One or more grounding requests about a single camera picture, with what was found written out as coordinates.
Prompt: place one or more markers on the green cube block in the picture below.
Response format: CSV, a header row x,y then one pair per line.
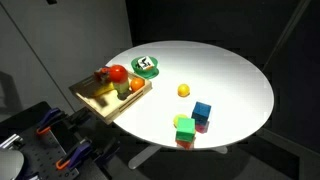
x,y
185,130

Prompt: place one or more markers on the grey rounded robot base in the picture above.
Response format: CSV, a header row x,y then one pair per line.
x,y
11,164

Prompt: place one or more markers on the blue cube block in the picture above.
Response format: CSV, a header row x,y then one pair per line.
x,y
201,113

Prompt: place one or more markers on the pink flat block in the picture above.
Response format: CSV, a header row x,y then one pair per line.
x,y
202,128

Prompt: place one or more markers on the wooden tray box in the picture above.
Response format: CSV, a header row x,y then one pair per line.
x,y
106,106

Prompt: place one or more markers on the orange cube block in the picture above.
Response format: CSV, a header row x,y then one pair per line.
x,y
185,144

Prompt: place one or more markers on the yellow-orange ball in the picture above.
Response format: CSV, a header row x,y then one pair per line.
x,y
183,90

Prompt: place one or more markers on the orange fruit toy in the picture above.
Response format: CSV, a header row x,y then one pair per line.
x,y
136,84

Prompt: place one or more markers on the green bowl with saucer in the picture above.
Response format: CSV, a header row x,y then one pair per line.
x,y
148,74

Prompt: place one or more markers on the black and white cube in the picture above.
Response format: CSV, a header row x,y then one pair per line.
x,y
145,63

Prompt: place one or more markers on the yellow ball near blocks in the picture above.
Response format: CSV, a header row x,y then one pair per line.
x,y
177,117

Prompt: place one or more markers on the yellow banana toy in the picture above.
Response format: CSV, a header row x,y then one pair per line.
x,y
102,89

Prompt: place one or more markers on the purple orange clamp front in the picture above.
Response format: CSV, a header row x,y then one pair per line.
x,y
74,157

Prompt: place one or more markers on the purple orange clamp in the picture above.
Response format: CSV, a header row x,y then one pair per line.
x,y
49,118
74,157

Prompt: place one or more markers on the purple orange clamp rear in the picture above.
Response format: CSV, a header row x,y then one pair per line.
x,y
49,118

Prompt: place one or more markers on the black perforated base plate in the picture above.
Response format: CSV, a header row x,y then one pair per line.
x,y
41,154

